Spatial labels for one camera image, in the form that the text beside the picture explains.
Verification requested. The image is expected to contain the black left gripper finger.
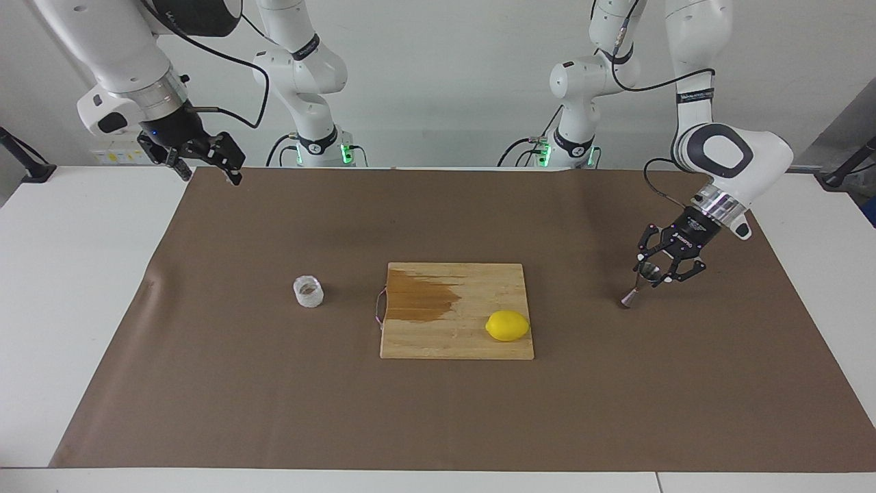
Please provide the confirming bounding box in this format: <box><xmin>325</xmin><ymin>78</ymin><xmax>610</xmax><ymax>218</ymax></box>
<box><xmin>635</xmin><ymin>223</ymin><xmax>670</xmax><ymax>276</ymax></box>
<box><xmin>654</xmin><ymin>255</ymin><xmax>708</xmax><ymax>288</ymax></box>

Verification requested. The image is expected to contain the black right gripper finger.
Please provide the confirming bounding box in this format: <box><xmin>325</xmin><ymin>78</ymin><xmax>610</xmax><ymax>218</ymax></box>
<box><xmin>202</xmin><ymin>132</ymin><xmax>246</xmax><ymax>187</ymax></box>
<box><xmin>161</xmin><ymin>147</ymin><xmax>194</xmax><ymax>182</ymax></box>

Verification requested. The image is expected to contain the stainless steel double jigger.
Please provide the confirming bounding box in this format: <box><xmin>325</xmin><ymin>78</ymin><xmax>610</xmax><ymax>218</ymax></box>
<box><xmin>620</xmin><ymin>262</ymin><xmax>663</xmax><ymax>309</ymax></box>

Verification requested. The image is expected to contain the white tape roll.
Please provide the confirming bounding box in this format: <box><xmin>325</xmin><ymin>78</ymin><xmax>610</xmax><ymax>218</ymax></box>
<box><xmin>293</xmin><ymin>275</ymin><xmax>325</xmax><ymax>309</ymax></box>

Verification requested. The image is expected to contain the yellow lemon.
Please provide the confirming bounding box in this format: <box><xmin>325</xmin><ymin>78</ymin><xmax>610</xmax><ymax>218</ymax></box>
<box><xmin>485</xmin><ymin>309</ymin><xmax>531</xmax><ymax>342</ymax></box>

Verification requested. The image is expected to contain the wooden cutting board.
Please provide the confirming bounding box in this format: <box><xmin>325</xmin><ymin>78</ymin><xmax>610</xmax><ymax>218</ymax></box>
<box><xmin>375</xmin><ymin>262</ymin><xmax>535</xmax><ymax>361</ymax></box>

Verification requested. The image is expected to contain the brown paper table cover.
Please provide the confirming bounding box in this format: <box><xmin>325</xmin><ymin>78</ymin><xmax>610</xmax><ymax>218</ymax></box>
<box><xmin>49</xmin><ymin>166</ymin><xmax>876</xmax><ymax>473</ymax></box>

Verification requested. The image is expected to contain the black right base cable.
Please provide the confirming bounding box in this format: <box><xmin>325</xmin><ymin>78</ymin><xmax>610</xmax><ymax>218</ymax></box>
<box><xmin>266</xmin><ymin>134</ymin><xmax>302</xmax><ymax>167</ymax></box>

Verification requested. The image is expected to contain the black base cable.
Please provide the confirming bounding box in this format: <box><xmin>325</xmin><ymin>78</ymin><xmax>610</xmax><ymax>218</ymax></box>
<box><xmin>266</xmin><ymin>134</ymin><xmax>302</xmax><ymax>167</ymax></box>
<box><xmin>498</xmin><ymin>106</ymin><xmax>552</xmax><ymax>167</ymax></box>

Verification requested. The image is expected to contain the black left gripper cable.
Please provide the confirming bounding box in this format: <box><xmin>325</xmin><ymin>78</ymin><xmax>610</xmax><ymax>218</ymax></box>
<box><xmin>592</xmin><ymin>0</ymin><xmax>717</xmax><ymax>210</ymax></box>

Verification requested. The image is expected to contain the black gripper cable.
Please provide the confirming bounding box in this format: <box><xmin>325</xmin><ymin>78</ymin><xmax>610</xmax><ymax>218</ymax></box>
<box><xmin>140</xmin><ymin>0</ymin><xmax>271</xmax><ymax>131</ymax></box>
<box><xmin>592</xmin><ymin>0</ymin><xmax>717</xmax><ymax>210</ymax></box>

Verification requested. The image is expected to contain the white wall socket box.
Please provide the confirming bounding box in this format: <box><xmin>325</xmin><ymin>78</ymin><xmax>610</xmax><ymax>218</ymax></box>
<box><xmin>92</xmin><ymin>140</ymin><xmax>148</xmax><ymax>165</ymax></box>

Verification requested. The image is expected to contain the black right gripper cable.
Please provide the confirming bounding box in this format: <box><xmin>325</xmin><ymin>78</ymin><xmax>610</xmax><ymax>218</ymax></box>
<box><xmin>140</xmin><ymin>0</ymin><xmax>271</xmax><ymax>131</ymax></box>

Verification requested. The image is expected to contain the black camera stand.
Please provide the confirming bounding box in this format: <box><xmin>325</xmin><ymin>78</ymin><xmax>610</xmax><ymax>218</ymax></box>
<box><xmin>821</xmin><ymin>136</ymin><xmax>876</xmax><ymax>190</ymax></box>
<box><xmin>0</xmin><ymin>127</ymin><xmax>57</xmax><ymax>184</ymax></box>

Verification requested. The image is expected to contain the black left base cable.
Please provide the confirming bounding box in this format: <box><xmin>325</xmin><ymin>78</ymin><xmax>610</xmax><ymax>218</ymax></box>
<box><xmin>498</xmin><ymin>106</ymin><xmax>552</xmax><ymax>167</ymax></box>

